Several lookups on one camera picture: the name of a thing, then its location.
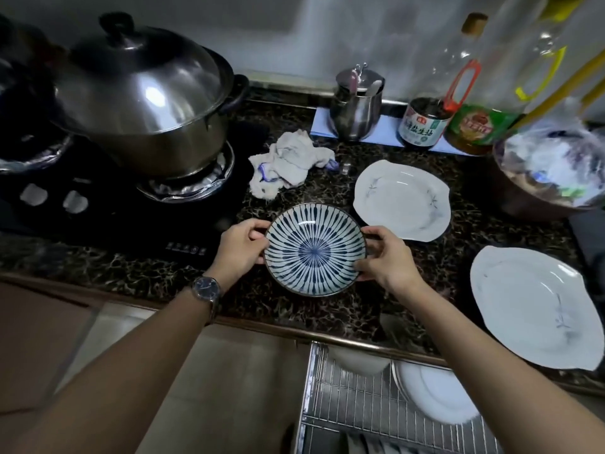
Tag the stainless steel condiment jar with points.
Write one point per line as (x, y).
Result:
(355, 108)

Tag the person's right hand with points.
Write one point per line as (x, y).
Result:
(387, 264)

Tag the plain white plate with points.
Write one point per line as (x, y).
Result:
(437, 394)

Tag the steel bowl with plastic bags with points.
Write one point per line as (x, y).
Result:
(548, 170)

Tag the person's left thumb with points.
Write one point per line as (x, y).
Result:
(260, 252)

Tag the foil burner liner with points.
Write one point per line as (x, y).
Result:
(33, 153)
(189, 179)

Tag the stainless steel stock pot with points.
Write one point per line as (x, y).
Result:
(156, 146)

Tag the dark soy sauce bottle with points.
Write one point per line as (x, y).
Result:
(424, 122)

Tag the black glass gas stove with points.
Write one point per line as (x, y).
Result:
(108, 184)

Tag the white crumpled dishcloth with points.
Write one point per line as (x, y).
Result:
(290, 163)

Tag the blue striped ceramic plate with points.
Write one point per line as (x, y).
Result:
(315, 249)

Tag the person's right forearm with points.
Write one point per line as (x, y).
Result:
(496, 373)

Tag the large clear plastic oil jug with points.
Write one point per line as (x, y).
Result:
(543, 51)

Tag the dark dial wristwatch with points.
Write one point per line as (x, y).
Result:
(206, 290)

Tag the steel domed pot lid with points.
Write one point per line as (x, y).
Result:
(137, 80)

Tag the white plate with blue sprig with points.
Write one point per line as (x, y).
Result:
(401, 199)
(536, 312)

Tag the clear cooking oil bottle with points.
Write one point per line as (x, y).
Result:
(477, 85)

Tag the light blue paper sheet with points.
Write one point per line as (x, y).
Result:
(383, 129)

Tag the person's left hand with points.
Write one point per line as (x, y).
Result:
(238, 252)

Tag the person's left forearm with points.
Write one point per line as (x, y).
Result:
(118, 368)

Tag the person's right thumb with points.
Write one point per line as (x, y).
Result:
(365, 263)

